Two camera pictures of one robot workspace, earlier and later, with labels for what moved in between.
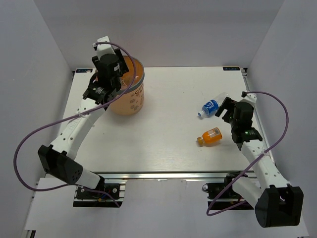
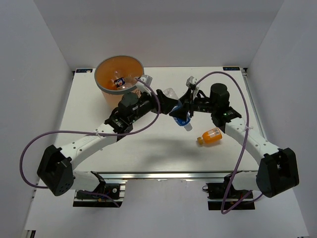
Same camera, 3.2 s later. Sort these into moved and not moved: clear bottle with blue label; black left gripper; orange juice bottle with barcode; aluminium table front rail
Moved: black left gripper; clear bottle with blue label
Not moved: orange juice bottle with barcode; aluminium table front rail
